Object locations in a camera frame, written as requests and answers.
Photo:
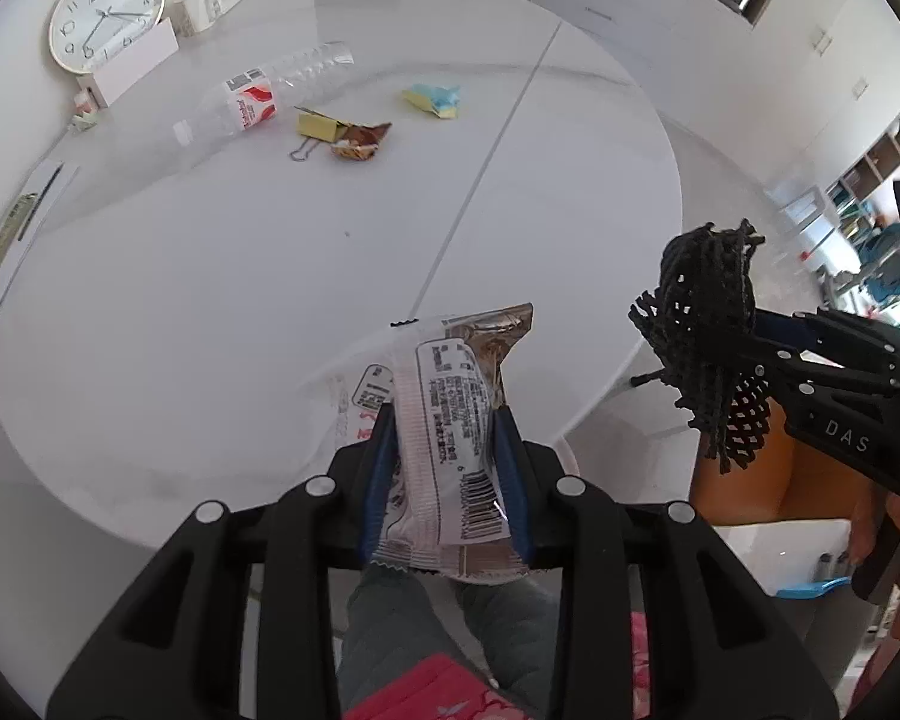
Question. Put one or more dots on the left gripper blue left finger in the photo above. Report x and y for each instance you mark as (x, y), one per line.
(378, 465)

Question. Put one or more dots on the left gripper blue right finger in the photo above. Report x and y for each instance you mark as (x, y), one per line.
(509, 454)

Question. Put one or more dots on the white brown barcode wrapper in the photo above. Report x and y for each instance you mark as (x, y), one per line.
(445, 514)

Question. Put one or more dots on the black mesh net bag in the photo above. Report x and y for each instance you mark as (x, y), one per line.
(699, 321)

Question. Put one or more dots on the brown snack wrapper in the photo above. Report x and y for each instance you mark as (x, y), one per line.
(360, 142)

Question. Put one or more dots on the blue yellow paper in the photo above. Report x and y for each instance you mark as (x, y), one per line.
(440, 101)

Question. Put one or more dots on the orange brown stool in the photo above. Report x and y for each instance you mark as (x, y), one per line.
(788, 481)

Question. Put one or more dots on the yellow binder clip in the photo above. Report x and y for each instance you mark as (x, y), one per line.
(316, 129)

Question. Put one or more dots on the clear plastic water bottle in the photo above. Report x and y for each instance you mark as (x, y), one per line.
(259, 93)

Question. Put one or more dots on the white paper with pen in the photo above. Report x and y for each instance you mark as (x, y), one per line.
(26, 213)

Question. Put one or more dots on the white drawer cabinet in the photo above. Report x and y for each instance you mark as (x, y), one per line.
(607, 7)

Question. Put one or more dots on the small green pink item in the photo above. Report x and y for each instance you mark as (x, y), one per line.
(85, 113)

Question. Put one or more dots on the white card box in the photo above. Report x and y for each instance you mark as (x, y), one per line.
(111, 80)

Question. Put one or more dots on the white mug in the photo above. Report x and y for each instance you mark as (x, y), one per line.
(191, 17)

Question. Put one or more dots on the round gold wall clock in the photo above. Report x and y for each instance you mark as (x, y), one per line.
(85, 34)

